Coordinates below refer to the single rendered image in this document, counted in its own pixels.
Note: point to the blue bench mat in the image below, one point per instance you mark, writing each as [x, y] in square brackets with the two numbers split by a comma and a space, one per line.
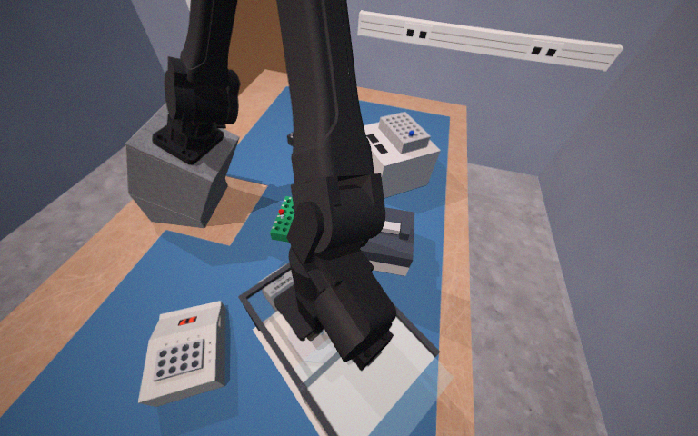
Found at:
[91, 387]

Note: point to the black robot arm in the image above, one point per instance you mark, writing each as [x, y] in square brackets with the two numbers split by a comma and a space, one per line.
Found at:
[331, 223]

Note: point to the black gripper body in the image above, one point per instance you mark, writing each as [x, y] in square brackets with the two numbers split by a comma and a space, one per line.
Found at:
[286, 304]

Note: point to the green tube rack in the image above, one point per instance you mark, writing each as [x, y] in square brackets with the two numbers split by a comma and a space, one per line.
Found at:
[281, 227]

